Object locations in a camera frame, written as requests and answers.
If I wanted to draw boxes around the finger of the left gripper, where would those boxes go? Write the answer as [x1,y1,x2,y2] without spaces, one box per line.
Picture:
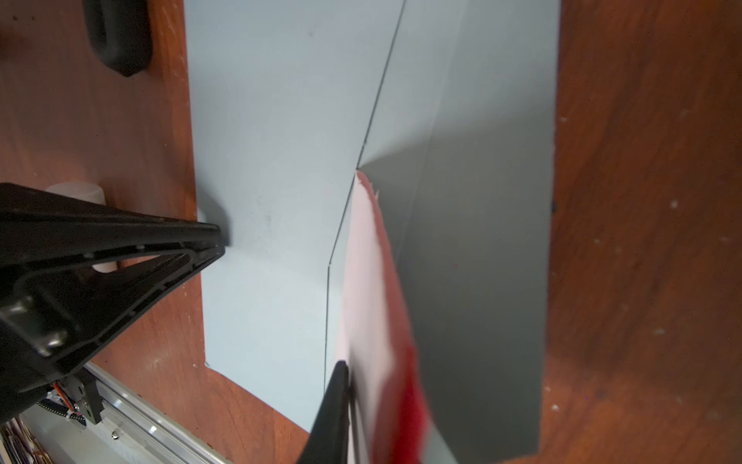
[1,183,225,421]

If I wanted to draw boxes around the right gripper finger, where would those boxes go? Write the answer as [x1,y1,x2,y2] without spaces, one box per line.
[296,361,352,464]

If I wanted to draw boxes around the pink white letter card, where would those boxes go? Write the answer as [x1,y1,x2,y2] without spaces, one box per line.
[336,172,429,463]

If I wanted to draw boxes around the white glue stick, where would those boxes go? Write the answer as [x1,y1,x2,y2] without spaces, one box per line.
[44,182,120,274]

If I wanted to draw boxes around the red black pipe wrench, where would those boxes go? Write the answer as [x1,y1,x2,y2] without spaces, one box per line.
[82,0,153,77]

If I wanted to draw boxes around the aluminium frame rail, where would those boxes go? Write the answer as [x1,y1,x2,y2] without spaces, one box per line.
[22,362,233,464]

